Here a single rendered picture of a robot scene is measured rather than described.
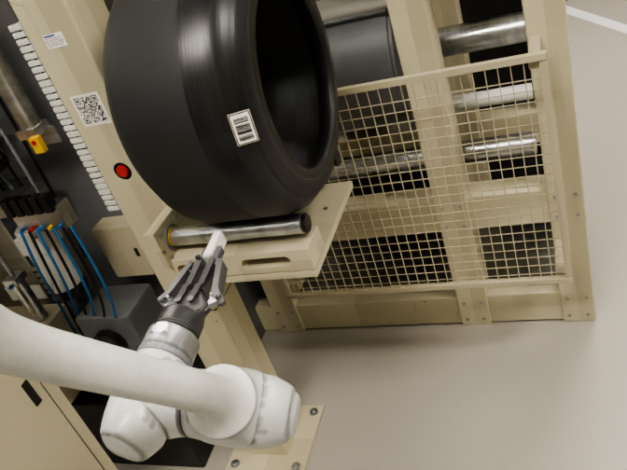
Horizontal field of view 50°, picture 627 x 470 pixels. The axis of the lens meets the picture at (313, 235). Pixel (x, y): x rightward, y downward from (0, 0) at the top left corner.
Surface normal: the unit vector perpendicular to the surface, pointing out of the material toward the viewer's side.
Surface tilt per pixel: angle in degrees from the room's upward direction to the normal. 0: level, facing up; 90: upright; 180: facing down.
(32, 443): 90
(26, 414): 90
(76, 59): 90
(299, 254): 90
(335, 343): 0
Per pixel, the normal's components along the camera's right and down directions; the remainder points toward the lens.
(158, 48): -0.38, -0.01
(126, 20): -0.39, -0.23
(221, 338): -0.25, 0.59
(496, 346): -0.29, -0.80
